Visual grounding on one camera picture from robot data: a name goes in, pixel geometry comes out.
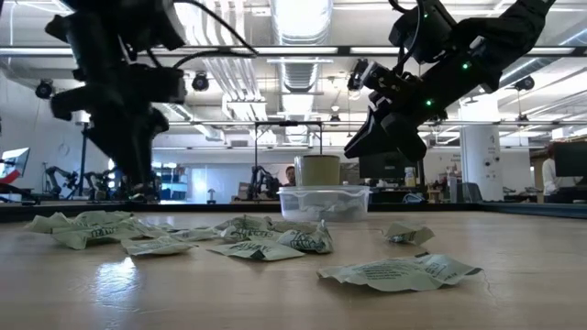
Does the black tall stand frame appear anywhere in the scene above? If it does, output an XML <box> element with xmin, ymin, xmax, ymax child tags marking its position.
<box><xmin>75</xmin><ymin>119</ymin><xmax>93</xmax><ymax>199</ymax></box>

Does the black ceiling camera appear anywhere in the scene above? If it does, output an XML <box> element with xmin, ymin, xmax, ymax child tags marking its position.
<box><xmin>191</xmin><ymin>71</ymin><xmax>211</xmax><ymax>93</ymax></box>
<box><xmin>35</xmin><ymin>79</ymin><xmax>54</xmax><ymax>100</ymax></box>
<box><xmin>513</xmin><ymin>75</ymin><xmax>536</xmax><ymax>92</ymax></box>

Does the black overhead rig bar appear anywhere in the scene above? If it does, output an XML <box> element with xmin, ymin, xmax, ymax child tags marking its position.
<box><xmin>0</xmin><ymin>45</ymin><xmax>587</xmax><ymax>58</ymax></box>

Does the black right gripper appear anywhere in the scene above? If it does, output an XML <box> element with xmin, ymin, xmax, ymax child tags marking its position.
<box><xmin>343</xmin><ymin>59</ymin><xmax>478</xmax><ymax>161</ymax></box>

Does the black computer monitor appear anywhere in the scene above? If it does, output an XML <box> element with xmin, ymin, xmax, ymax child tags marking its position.
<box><xmin>552</xmin><ymin>140</ymin><xmax>587</xmax><ymax>179</ymax></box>
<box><xmin>359</xmin><ymin>153</ymin><xmax>424</xmax><ymax>181</ymax></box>

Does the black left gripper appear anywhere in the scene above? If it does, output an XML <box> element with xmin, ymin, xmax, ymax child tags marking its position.
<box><xmin>86</xmin><ymin>98</ymin><xmax>170</xmax><ymax>187</ymax></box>

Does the standing person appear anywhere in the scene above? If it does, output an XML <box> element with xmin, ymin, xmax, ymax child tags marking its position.
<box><xmin>541</xmin><ymin>145</ymin><xmax>580</xmax><ymax>204</ymax></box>

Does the clear plastic bin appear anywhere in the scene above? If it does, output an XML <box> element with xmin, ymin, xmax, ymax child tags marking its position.
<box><xmin>277</xmin><ymin>184</ymin><xmax>371</xmax><ymax>223</ymax></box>

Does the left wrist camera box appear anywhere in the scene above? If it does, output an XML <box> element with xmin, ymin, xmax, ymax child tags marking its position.
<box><xmin>130</xmin><ymin>63</ymin><xmax>187</xmax><ymax>105</ymax></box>

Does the mesh waste basket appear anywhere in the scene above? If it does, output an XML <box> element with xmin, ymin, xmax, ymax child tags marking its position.
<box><xmin>460</xmin><ymin>181</ymin><xmax>479</xmax><ymax>203</ymax></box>

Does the tilted monitor screen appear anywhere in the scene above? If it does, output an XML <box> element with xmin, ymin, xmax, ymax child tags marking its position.
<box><xmin>0</xmin><ymin>147</ymin><xmax>31</xmax><ymax>181</ymax></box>

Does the black aluminium table frame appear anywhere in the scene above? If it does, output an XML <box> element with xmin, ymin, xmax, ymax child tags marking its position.
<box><xmin>0</xmin><ymin>200</ymin><xmax>587</xmax><ymax>220</ymax></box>

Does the silver ceiling duct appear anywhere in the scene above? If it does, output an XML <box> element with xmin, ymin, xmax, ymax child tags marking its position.
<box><xmin>270</xmin><ymin>0</ymin><xmax>335</xmax><ymax>146</ymax></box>

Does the olive paper cup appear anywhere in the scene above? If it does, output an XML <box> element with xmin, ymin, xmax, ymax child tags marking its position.
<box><xmin>293</xmin><ymin>154</ymin><xmax>341</xmax><ymax>187</ymax></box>

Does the white round column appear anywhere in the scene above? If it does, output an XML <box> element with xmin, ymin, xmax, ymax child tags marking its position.
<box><xmin>460</xmin><ymin>98</ymin><xmax>504</xmax><ymax>202</ymax></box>

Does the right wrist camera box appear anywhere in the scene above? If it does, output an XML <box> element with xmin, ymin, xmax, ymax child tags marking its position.
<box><xmin>347</xmin><ymin>58</ymin><xmax>391</xmax><ymax>93</ymax></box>

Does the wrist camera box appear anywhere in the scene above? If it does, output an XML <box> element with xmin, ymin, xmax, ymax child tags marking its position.
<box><xmin>130</xmin><ymin>63</ymin><xmax>187</xmax><ymax>105</ymax></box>
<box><xmin>347</xmin><ymin>58</ymin><xmax>391</xmax><ymax>93</ymax></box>

